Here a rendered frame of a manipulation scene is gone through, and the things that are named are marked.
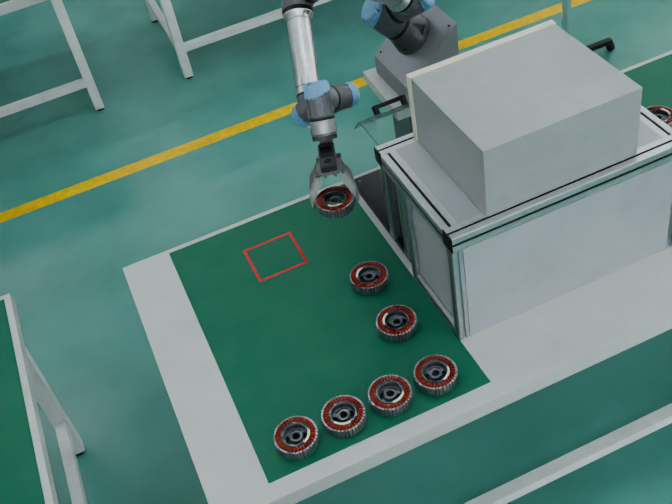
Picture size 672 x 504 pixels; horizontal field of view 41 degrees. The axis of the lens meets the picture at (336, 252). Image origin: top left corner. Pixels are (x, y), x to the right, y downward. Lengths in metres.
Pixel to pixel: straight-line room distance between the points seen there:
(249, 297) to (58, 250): 1.81
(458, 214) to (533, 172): 0.21
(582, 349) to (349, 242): 0.78
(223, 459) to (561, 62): 1.30
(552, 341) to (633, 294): 0.27
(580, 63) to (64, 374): 2.34
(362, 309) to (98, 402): 1.39
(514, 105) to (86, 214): 2.68
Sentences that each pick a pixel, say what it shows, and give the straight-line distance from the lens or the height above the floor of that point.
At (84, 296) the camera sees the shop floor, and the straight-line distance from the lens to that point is 4.02.
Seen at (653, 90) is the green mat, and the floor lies 0.75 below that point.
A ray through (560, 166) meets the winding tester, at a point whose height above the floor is 1.18.
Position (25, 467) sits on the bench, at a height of 0.75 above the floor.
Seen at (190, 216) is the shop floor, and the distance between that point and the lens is 4.20.
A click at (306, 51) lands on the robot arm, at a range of 2.79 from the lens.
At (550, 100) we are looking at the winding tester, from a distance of 2.23.
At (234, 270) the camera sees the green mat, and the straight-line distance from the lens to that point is 2.74.
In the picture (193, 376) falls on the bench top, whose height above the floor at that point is 0.75.
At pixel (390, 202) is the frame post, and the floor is 0.92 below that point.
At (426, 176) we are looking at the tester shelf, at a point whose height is 1.11.
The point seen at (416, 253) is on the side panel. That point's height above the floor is 0.86.
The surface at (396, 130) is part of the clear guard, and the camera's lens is 2.61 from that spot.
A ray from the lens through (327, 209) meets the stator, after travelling 2.56.
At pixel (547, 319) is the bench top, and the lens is 2.47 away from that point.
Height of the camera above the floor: 2.59
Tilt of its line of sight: 43 degrees down
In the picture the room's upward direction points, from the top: 12 degrees counter-clockwise
